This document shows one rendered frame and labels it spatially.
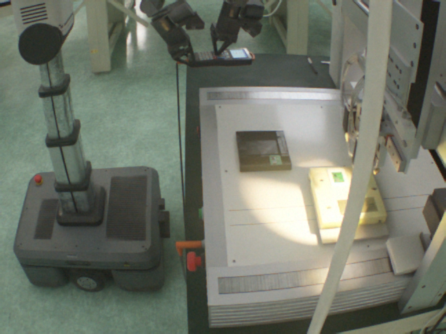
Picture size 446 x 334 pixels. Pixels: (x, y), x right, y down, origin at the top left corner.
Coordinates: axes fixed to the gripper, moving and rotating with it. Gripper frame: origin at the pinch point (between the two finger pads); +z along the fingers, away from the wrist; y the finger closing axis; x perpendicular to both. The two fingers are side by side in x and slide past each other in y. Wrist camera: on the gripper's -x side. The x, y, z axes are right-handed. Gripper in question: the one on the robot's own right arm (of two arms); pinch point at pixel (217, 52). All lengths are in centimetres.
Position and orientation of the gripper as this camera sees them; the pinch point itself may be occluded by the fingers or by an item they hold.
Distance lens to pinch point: 145.0
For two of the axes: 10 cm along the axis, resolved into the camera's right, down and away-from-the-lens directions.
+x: -9.6, -0.9, -2.7
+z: -2.4, 7.6, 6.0
